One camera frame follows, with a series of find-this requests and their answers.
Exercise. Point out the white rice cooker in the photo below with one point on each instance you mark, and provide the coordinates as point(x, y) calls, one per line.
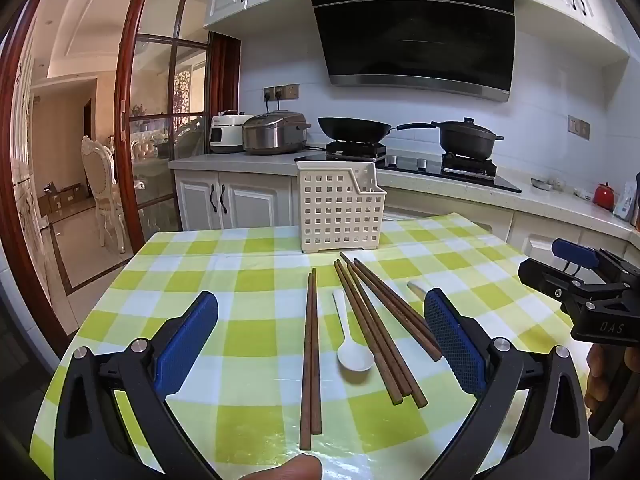
point(225, 135)

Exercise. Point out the black wok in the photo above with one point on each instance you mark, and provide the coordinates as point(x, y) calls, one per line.
point(352, 127)

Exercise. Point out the red wooden door frame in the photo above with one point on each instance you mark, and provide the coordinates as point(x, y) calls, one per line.
point(37, 310)

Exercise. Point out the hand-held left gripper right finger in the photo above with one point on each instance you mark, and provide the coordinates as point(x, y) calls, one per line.
point(455, 345)

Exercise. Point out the kitchen counter with white cabinets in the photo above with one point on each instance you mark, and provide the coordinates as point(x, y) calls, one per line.
point(235, 200)

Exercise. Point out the white spoon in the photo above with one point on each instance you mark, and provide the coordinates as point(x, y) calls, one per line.
point(355, 357)
point(417, 287)

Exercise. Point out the white plastic utensil basket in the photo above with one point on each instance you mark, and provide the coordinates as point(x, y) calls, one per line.
point(340, 210)

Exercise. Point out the person's right hand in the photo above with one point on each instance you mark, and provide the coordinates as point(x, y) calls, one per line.
point(600, 375)

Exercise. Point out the black range hood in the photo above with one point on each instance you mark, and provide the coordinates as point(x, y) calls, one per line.
point(415, 25)

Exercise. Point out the green checked tablecloth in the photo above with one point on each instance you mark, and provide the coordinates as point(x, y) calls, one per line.
point(240, 280)

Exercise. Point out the wooden sliding glass door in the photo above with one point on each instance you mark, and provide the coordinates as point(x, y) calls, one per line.
point(127, 110)

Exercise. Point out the white bag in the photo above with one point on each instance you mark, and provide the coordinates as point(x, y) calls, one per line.
point(626, 202)

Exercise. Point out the cardboard box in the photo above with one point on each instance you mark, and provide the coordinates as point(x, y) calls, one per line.
point(50, 199)
point(75, 195)

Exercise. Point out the black glass gas stove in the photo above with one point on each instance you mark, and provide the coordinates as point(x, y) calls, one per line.
point(425, 172)

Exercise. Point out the black pot with lid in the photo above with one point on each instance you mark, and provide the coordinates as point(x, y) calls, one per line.
point(467, 142)

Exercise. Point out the silver rice cooker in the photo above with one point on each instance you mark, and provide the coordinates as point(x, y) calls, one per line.
point(272, 135)

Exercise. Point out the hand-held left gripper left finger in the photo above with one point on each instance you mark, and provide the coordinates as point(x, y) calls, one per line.
point(187, 345)

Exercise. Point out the person's left hand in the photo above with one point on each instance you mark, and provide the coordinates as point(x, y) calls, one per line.
point(290, 469)

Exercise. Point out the small metal dish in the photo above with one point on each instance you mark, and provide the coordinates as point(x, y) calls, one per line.
point(544, 184)

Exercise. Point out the red jar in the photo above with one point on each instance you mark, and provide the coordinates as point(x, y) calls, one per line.
point(605, 196)

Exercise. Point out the gold wall outlet with plugs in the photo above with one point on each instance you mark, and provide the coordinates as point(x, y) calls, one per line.
point(286, 92)

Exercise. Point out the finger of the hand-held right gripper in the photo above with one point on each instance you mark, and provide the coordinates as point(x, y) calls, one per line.
point(542, 275)
point(575, 254)

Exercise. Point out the white carved dining chair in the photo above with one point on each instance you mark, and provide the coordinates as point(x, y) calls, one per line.
point(145, 152)
point(102, 180)

